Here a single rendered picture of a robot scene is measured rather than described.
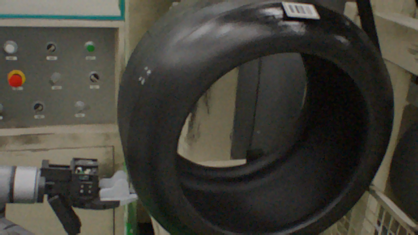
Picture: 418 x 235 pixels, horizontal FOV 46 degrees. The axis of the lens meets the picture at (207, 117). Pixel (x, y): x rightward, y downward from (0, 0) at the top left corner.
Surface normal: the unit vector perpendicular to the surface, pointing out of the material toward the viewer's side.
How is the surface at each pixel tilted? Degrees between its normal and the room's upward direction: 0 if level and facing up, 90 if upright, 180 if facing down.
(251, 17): 44
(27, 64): 90
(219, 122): 90
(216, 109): 90
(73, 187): 90
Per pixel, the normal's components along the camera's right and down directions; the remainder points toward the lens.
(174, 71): -0.36, -0.14
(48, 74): 0.24, 0.39
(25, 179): 0.30, -0.40
